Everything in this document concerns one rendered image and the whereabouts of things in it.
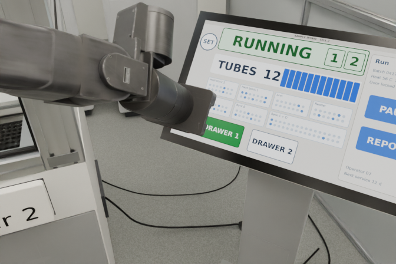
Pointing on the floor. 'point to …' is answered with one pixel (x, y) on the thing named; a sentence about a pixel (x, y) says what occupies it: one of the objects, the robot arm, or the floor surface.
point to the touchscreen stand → (272, 220)
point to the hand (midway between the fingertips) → (198, 115)
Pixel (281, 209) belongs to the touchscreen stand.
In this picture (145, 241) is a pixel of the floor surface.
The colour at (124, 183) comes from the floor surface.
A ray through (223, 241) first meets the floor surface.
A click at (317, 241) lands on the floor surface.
